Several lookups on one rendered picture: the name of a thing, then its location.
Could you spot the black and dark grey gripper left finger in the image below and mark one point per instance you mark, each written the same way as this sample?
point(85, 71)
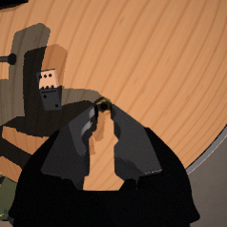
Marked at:
point(62, 155)

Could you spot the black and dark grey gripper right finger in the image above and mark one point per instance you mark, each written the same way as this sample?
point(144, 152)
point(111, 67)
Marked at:
point(140, 154)

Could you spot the peach and black domino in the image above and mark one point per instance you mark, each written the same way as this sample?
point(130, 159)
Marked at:
point(49, 90)

